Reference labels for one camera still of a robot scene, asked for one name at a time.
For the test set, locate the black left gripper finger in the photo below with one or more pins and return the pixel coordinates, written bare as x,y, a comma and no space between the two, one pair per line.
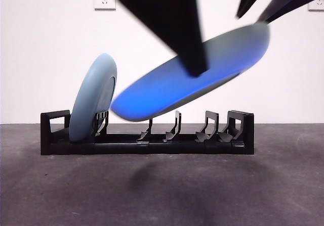
172,16

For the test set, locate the pale green round plate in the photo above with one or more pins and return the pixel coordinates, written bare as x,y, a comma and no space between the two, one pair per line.
152,97

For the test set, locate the blue round plate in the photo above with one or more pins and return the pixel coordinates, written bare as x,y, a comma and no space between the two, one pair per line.
88,99

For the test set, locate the black plastic plate rack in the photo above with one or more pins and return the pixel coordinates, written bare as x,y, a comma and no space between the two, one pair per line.
177,147

